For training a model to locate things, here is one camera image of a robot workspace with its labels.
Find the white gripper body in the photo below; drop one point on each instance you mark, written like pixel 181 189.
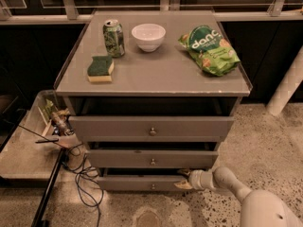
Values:
pixel 198 179

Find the grey bottom drawer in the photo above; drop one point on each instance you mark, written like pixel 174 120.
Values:
pixel 123 179

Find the grey drawer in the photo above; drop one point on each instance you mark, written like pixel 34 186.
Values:
pixel 123 179
pixel 151 128
pixel 114 158

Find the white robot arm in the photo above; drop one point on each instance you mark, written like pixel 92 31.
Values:
pixel 259 208

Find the grey middle drawer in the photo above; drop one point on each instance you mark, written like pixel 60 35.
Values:
pixel 114 158

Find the grey drawer cabinet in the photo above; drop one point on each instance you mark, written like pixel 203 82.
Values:
pixel 165 82

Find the grey top drawer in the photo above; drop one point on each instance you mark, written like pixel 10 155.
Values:
pixel 151 128

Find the green chip bag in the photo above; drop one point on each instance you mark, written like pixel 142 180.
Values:
pixel 210 50

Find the white diagonal pole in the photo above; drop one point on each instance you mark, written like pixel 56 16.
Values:
pixel 287 86

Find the clutter items in bin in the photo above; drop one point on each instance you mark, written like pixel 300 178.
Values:
pixel 58 119

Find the green yellow sponge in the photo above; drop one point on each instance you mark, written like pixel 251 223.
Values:
pixel 100 69

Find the white ceramic bowl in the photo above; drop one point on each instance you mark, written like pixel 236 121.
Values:
pixel 148 37

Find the black metal stand leg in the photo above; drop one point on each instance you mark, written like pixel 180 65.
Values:
pixel 38 219

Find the clear plastic bin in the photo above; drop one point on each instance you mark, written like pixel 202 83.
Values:
pixel 36 127

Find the green soda can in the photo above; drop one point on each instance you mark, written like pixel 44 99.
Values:
pixel 113 38

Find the metal window railing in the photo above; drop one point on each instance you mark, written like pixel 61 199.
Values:
pixel 25 12

